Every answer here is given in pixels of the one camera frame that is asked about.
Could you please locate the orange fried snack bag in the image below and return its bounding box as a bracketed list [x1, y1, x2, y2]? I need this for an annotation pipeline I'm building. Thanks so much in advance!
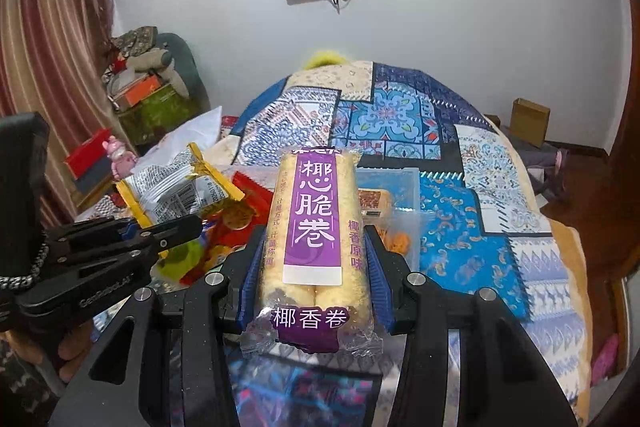
[376, 227, 411, 257]

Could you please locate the white yellow snack bag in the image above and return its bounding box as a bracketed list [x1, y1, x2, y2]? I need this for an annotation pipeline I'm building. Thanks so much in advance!
[116, 142, 245, 229]

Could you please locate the purple label coconut roll pack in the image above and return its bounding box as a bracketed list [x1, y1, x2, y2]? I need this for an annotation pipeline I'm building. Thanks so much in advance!
[241, 147, 382, 357]

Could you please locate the green snack bag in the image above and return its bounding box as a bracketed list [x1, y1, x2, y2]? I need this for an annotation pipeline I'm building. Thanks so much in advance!
[152, 239, 204, 282]

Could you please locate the red snack bag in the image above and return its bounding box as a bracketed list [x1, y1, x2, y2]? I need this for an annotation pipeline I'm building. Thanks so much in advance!
[180, 171, 273, 286]

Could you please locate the pink toy figure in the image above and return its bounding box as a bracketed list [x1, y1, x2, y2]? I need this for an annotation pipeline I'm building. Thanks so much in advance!
[102, 135, 138, 181]

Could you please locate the red box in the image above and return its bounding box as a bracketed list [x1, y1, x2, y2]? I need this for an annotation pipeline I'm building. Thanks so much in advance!
[64, 128, 112, 180]

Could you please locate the tan biscuit pack in bin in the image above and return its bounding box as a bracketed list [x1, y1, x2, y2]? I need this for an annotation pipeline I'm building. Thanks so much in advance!
[358, 188, 393, 225]

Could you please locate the clear plastic storage bin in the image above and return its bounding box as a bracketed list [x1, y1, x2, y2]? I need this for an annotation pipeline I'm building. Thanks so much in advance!
[356, 168, 426, 272]

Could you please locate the patchwork patterned bedspread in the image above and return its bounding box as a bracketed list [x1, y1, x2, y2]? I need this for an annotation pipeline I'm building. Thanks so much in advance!
[202, 57, 592, 424]

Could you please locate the pile of clutter on chair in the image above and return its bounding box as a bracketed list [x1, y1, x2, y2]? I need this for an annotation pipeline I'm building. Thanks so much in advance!
[102, 26, 210, 147]

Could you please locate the cardboard box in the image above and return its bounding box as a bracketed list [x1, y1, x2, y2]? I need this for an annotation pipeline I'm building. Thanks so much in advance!
[509, 98, 550, 147]

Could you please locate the striped red curtain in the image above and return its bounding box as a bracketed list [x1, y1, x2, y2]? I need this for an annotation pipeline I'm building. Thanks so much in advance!
[1, 0, 124, 227]

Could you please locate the wooden door frame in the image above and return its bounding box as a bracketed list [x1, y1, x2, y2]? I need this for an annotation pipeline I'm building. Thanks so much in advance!
[603, 0, 639, 280]

